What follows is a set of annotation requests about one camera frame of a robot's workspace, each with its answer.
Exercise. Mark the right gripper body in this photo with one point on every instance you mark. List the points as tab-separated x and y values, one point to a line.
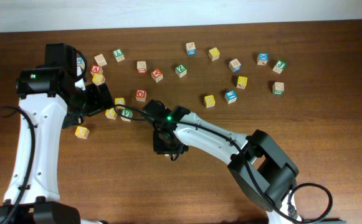
160	143

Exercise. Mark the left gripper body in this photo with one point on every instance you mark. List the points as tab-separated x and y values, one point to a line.
95	101

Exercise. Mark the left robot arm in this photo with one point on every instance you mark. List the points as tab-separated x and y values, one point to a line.
52	96

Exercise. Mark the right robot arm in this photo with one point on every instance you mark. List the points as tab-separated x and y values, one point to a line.
262	170

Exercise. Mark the yellow block upper left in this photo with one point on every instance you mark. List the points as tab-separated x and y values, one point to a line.
98	79

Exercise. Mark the yellow C block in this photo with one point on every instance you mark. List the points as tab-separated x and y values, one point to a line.
119	103

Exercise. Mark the yellow block by V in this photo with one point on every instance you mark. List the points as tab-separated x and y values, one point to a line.
111	114

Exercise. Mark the red A block left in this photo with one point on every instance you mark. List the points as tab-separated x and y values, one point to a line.
96	69

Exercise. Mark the red a block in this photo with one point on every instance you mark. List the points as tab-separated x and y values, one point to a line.
157	75
96	69

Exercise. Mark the green V block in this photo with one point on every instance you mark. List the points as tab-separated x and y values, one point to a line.
126	115

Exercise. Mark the plain wooden block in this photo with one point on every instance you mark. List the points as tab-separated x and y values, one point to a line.
100	60

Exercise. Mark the yellow O block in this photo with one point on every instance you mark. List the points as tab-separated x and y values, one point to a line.
82	132

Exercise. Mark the blue S block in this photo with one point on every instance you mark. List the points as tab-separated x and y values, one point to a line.
79	61

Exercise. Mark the red Q block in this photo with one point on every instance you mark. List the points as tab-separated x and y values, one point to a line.
141	95

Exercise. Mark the green L block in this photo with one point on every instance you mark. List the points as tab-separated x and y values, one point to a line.
119	55

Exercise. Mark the wooden block red edge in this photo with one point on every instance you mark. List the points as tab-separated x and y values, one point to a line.
141	66

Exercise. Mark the yellow block lower right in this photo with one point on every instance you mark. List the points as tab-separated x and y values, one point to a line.
209	101

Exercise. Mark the red A block centre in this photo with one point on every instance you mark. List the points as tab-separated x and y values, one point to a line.
157	75

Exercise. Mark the green Z block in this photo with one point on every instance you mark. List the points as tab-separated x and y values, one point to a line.
181	70

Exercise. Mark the blue E block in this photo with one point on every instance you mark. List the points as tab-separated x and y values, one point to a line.
230	96

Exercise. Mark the wooden block blue edge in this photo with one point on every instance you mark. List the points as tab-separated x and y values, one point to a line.
190	48

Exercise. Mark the yellow block top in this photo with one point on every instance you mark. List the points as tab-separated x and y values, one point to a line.
214	53

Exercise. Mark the wooden block blue side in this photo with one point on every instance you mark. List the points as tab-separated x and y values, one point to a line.
234	65

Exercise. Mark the wooden block green edge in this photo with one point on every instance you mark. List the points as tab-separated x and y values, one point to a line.
278	88

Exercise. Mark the blue X block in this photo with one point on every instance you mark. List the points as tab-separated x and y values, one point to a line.
262	58

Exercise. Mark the green J block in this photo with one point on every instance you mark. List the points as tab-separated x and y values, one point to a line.
279	66

